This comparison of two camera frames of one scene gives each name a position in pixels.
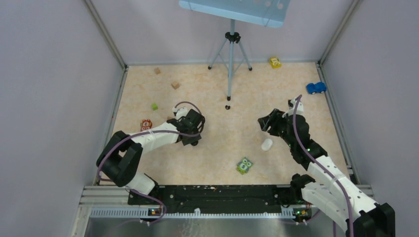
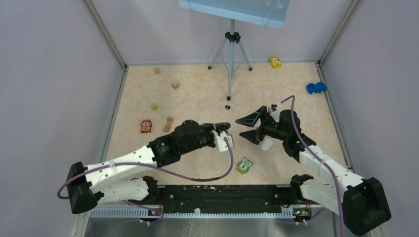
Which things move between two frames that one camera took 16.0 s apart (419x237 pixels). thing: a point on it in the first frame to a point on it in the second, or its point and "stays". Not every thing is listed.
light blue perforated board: (270, 13) stays
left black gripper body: (191, 139) to (205, 135)
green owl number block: (244, 166) stays
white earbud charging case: (267, 144) stays
